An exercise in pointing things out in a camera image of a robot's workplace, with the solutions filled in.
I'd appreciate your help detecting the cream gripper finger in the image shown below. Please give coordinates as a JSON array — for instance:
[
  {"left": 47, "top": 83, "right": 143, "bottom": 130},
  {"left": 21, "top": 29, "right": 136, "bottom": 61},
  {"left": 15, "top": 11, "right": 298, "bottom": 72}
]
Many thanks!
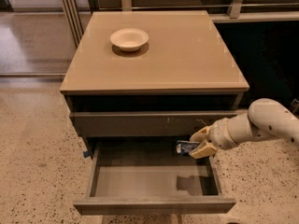
[
  {"left": 190, "top": 126, "right": 210, "bottom": 142},
  {"left": 189, "top": 140, "right": 218, "bottom": 159}
]

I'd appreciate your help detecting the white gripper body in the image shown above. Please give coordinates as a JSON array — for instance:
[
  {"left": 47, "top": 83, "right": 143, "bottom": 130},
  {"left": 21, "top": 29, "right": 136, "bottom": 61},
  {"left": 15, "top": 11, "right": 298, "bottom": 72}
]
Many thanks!
[{"left": 209, "top": 118, "right": 237, "bottom": 150}]

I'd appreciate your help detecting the blue tape piece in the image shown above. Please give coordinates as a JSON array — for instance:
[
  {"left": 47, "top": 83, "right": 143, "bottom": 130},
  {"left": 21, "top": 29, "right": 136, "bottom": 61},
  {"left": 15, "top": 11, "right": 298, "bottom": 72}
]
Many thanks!
[{"left": 82, "top": 151, "right": 90, "bottom": 158}]

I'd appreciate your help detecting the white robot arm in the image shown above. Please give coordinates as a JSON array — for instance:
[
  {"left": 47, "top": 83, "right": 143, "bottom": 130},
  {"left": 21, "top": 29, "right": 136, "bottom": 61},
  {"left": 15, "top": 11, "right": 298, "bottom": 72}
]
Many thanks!
[{"left": 189, "top": 98, "right": 299, "bottom": 159}]

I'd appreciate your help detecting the white ceramic bowl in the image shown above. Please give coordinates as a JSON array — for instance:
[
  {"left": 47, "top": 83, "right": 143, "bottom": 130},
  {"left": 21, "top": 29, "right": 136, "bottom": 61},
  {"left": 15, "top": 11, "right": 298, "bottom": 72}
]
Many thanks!
[{"left": 110, "top": 28, "right": 149, "bottom": 52}]

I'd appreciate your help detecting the open grey middle drawer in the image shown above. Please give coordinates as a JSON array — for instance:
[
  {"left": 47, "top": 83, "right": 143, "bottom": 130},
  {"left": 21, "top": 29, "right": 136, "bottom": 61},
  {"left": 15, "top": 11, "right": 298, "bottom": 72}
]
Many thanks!
[{"left": 74, "top": 141, "right": 236, "bottom": 216}]

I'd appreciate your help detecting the grey drawer cabinet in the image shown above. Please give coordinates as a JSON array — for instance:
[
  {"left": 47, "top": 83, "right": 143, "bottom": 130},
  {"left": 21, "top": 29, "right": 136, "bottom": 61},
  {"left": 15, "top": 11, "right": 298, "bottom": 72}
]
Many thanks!
[{"left": 59, "top": 10, "right": 250, "bottom": 161}]

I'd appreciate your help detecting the metal shelf frame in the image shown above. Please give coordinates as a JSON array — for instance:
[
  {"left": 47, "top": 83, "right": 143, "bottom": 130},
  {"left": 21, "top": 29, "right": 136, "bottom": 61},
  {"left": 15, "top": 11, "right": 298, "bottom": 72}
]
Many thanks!
[{"left": 62, "top": 0, "right": 299, "bottom": 43}]

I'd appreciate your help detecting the closed grey top drawer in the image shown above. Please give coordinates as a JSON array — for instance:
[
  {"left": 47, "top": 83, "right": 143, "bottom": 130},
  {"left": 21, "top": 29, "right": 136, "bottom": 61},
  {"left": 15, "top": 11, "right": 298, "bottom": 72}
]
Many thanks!
[{"left": 70, "top": 110, "right": 242, "bottom": 137}]

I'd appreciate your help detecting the blue rxbar blueberry wrapper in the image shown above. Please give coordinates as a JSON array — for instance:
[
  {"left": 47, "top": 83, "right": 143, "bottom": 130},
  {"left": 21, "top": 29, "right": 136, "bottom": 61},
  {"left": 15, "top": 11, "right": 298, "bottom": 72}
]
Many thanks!
[{"left": 176, "top": 140, "right": 199, "bottom": 155}]

